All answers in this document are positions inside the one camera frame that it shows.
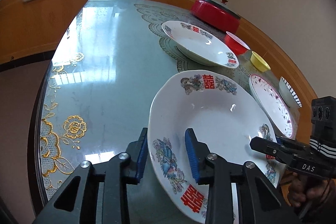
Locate person's right hand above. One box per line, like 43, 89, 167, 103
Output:
287, 172, 335, 207

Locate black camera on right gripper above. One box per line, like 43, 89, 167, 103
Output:
309, 96, 336, 160

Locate red plastic bowl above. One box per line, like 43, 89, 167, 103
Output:
224, 31, 251, 56

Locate grey pot lid red knob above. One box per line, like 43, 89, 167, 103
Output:
203, 0, 241, 19

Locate white bowl blue leaf pattern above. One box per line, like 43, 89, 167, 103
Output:
278, 77, 302, 109

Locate red electric pot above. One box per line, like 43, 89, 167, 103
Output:
190, 0, 240, 34

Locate floral lace table cover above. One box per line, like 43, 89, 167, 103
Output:
39, 0, 301, 224

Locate white plate red characters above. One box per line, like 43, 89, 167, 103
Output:
147, 70, 285, 223
161, 20, 239, 69

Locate yellow plastic bowl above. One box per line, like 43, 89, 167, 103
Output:
250, 51, 270, 72

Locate white plate pink floral rim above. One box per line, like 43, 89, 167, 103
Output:
249, 74, 294, 139

